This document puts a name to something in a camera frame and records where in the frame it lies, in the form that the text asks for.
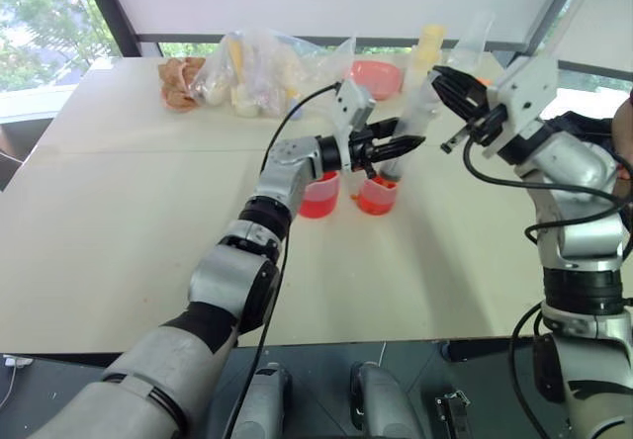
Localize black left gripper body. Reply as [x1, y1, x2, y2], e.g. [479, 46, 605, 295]
[348, 132, 386, 179]

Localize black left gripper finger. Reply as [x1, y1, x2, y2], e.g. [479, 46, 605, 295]
[369, 118, 401, 140]
[377, 135, 427, 161]

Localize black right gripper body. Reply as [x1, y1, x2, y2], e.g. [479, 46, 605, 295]
[456, 84, 508, 144]

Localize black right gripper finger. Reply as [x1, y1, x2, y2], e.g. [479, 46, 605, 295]
[432, 65, 489, 115]
[440, 129, 469, 155]

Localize large translucent plastic syringe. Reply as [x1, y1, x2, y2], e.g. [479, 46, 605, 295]
[380, 80, 444, 183]

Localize clear cup with red liquid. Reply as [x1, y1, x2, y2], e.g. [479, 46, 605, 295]
[296, 170, 342, 220]
[358, 175, 400, 217]

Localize clear plastic cup stack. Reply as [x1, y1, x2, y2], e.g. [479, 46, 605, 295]
[447, 10, 497, 72]

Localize yellow stacked cups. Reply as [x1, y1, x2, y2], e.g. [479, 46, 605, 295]
[411, 24, 447, 72]

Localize pink plastic bowl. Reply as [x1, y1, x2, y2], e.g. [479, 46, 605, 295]
[348, 60, 403, 102]

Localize crumpled clear plastic bag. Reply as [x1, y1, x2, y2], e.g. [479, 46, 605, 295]
[291, 36, 358, 90]

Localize black fabric object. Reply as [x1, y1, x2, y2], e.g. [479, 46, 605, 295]
[543, 111, 618, 163]

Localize clear plastic bag with food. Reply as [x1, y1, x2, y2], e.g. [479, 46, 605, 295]
[190, 28, 299, 120]

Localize brown snack bag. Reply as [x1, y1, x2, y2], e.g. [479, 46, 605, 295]
[158, 56, 207, 113]

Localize dark grey rounded housing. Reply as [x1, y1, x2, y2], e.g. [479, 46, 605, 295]
[231, 363, 294, 439]
[349, 361, 421, 439]

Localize small black device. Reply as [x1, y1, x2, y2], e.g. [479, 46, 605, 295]
[433, 390, 470, 439]

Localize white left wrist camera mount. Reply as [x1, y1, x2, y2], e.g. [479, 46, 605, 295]
[331, 78, 376, 173]

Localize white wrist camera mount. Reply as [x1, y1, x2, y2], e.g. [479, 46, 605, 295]
[331, 78, 376, 173]
[487, 55, 560, 159]

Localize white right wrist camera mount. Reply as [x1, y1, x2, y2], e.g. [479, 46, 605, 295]
[487, 55, 560, 159]

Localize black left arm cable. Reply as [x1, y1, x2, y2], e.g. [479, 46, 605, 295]
[225, 81, 347, 439]

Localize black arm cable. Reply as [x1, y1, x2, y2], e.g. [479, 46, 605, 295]
[462, 112, 633, 262]
[225, 81, 347, 439]

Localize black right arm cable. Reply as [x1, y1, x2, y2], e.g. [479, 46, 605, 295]
[462, 112, 633, 262]

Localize black cable loop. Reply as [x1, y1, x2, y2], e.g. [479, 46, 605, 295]
[508, 303, 546, 439]

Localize white plug with cable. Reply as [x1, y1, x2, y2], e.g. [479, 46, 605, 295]
[0, 353, 34, 410]

